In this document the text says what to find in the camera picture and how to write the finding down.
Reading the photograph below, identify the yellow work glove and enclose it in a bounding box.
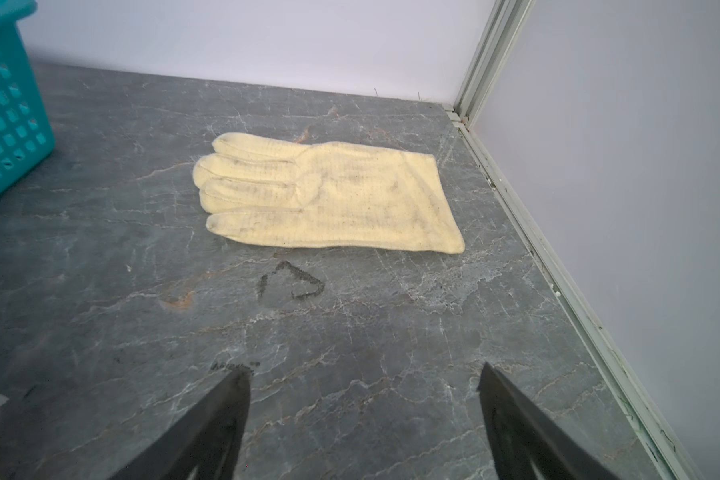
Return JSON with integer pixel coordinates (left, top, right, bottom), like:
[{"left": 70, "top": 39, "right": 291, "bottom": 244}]
[{"left": 193, "top": 133, "right": 465, "bottom": 254}]

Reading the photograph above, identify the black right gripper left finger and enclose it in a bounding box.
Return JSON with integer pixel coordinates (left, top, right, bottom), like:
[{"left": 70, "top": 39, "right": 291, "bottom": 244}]
[{"left": 112, "top": 368, "right": 251, "bottom": 479}]

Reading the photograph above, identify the teal plastic basket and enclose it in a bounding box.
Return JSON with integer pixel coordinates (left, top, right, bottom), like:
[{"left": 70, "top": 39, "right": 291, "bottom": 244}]
[{"left": 0, "top": 0, "right": 55, "bottom": 195}]

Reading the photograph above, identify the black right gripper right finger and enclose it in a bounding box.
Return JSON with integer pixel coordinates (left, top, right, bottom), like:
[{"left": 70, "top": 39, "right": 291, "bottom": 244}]
[{"left": 478, "top": 362, "right": 618, "bottom": 480}]

